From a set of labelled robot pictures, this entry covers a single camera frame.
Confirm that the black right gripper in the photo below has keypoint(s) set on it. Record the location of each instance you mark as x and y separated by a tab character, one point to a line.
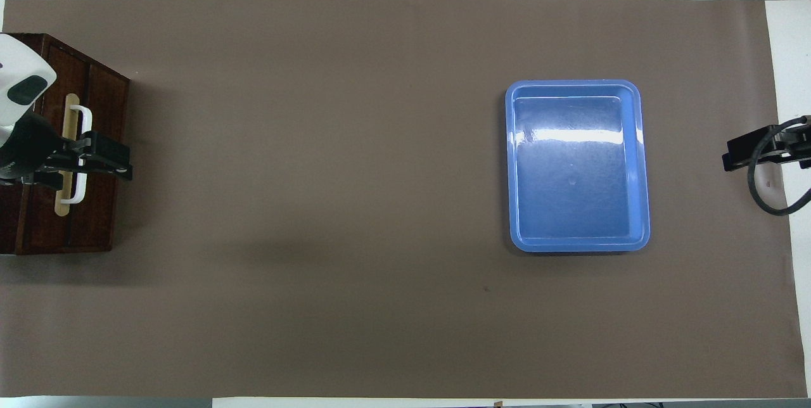
801	149

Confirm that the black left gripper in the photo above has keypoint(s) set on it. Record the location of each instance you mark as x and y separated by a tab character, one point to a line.
28	148

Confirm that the dark wooden cabinet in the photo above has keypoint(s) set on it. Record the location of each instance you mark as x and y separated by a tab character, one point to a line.
108	205

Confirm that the blue plastic tray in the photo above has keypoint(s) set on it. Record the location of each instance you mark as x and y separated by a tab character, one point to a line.
570	205

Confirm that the brown table mat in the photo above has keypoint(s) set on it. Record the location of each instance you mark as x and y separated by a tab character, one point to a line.
355	173

